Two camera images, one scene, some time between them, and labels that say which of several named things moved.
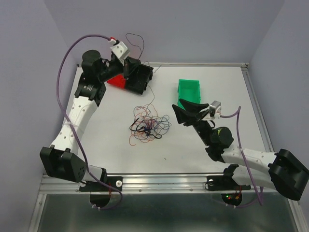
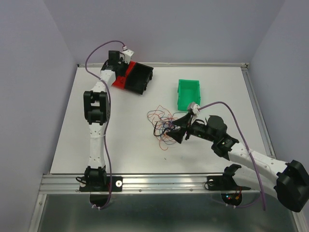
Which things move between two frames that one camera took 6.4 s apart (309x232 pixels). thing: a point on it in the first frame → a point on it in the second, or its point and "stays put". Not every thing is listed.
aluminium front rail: x=140 y=183 stays put
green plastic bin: x=189 y=89 stays put
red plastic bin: x=118 y=81 stays put
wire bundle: x=147 y=125 → x=162 y=119
